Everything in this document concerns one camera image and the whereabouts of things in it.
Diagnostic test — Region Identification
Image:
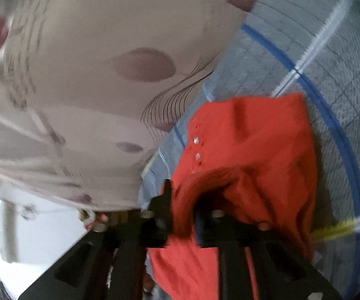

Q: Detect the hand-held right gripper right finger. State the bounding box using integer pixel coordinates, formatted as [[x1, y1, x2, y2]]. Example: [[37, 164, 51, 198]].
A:
[[195, 206, 343, 300]]

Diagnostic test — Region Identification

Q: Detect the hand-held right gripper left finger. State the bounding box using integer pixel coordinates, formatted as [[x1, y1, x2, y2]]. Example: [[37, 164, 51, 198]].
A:
[[17, 179, 172, 300]]

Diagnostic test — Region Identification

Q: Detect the red knit sweater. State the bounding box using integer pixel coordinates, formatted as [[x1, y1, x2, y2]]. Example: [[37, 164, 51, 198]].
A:
[[147, 93, 318, 300]]

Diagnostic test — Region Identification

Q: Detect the beige leaf print curtain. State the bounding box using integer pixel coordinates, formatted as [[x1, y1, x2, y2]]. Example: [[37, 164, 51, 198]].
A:
[[0, 0, 268, 213]]

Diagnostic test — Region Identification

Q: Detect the grey plaid bed sheet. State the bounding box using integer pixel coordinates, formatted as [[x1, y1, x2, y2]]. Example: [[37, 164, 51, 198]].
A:
[[138, 0, 360, 300]]

